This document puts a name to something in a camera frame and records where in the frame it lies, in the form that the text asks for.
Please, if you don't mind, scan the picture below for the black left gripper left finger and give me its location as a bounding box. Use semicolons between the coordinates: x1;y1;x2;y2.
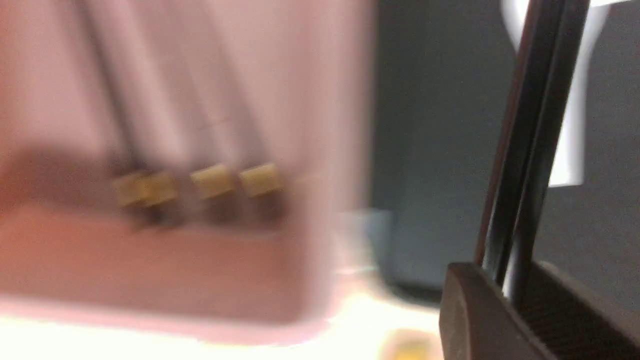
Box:
439;262;557;360

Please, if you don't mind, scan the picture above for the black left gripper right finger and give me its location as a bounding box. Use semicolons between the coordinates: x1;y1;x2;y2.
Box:
519;263;640;360

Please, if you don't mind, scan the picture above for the white ceramic soup spoon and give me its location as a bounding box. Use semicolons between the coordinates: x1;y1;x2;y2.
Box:
500;0;630;188

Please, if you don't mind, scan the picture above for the black plastic tray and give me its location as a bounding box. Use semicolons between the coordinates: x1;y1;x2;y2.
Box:
370;0;639;312

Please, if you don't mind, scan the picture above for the pink plastic bin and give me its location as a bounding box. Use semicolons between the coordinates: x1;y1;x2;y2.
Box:
1;0;376;337

